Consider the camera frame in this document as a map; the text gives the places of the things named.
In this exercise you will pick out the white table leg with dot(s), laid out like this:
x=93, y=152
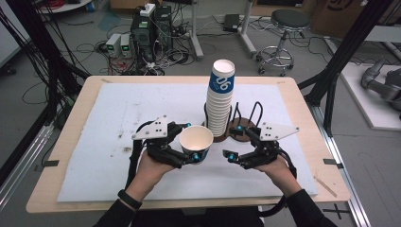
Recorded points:
x=196, y=34
x=247, y=31

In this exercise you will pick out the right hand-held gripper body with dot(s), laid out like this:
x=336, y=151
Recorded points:
x=266, y=151

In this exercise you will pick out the white power strip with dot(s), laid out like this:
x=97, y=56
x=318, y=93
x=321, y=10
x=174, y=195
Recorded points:
x=147, y=10

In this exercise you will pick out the white foam mat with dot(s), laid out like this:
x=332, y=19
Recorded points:
x=94, y=157

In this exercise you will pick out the aluminium rail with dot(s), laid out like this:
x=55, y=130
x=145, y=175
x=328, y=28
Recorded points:
x=346, y=176
x=22, y=167

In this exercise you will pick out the person's right hand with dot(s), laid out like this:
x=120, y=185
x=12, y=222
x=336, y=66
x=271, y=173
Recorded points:
x=282, y=176

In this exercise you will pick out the grey power supply unit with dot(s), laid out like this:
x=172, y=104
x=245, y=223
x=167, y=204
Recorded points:
x=113, y=44
x=126, y=45

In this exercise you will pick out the black tape cross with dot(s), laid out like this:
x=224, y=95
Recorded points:
x=337, y=211

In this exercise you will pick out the black round stool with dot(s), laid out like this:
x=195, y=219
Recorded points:
x=288, y=20

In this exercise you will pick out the cardboard box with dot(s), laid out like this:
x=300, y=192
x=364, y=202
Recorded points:
x=334, y=15

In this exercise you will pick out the black wristband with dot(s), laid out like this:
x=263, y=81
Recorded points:
x=129, y=199

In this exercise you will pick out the stack of white paper cups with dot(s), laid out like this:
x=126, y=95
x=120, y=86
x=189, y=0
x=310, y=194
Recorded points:
x=220, y=104

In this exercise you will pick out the person's left hand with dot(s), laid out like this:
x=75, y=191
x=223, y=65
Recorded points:
x=148, y=176

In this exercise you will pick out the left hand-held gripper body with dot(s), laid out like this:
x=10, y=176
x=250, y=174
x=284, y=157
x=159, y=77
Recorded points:
x=157, y=148

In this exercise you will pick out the white floor board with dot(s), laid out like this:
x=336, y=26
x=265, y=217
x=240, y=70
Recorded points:
x=362, y=101

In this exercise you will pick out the black box on floor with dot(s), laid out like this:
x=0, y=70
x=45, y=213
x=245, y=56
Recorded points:
x=231, y=22

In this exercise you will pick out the thin wooden stick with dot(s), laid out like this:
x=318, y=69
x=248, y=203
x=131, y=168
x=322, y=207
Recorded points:
x=325, y=186

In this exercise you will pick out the single blue banded paper cup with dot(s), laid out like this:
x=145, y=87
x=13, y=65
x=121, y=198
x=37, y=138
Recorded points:
x=195, y=138

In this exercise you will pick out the black computer tower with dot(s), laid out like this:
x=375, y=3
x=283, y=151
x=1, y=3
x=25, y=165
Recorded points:
x=148, y=34

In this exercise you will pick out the black tape strip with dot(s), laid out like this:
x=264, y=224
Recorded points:
x=332, y=162
x=50, y=163

